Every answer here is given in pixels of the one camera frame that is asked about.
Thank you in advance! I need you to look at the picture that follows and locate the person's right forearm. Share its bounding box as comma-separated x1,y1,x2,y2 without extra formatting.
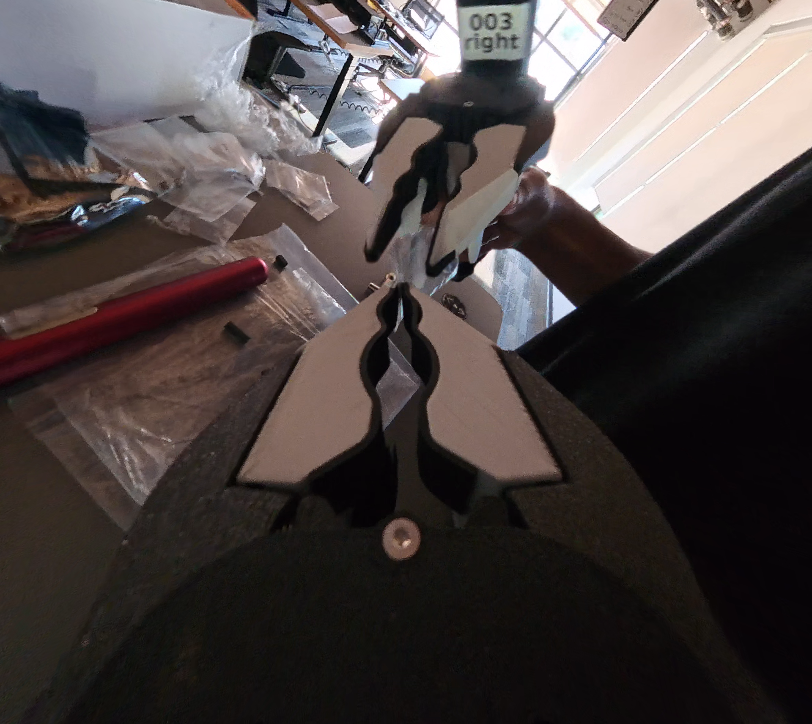
539,185,656,307

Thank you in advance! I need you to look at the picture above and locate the narrow clear sleeve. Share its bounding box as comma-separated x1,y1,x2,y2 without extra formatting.
0,291,100,338

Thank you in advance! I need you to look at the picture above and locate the wooden top table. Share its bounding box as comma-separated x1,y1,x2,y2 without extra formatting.
255,0,433,139

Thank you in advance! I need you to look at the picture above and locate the pile of clear parts bags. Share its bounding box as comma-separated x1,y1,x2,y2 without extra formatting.
94,38,341,247

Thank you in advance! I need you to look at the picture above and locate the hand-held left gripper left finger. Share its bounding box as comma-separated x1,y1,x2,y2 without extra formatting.
236,283,403,491

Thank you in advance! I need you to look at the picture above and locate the silver foil bag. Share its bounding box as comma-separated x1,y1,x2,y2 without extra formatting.
0,82,167,257

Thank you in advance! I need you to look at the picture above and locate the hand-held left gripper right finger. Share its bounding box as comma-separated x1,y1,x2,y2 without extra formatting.
402,283,565,489

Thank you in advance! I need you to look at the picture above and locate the large clear zip bag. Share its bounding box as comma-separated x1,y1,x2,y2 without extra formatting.
8,222,424,529

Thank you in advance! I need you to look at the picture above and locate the small clear plastic bag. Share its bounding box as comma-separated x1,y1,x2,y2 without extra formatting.
379,228,459,295

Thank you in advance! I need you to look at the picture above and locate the orange cardboard box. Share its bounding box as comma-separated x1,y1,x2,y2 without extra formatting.
0,0,256,133

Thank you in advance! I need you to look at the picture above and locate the person's right hand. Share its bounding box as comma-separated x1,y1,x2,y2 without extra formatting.
480,166,567,257

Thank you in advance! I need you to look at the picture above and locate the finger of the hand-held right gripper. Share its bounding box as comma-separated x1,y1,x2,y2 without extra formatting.
425,124,529,281
365,118,445,265

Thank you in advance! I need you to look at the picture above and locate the red screwdriver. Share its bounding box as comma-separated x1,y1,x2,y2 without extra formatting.
0,255,272,389

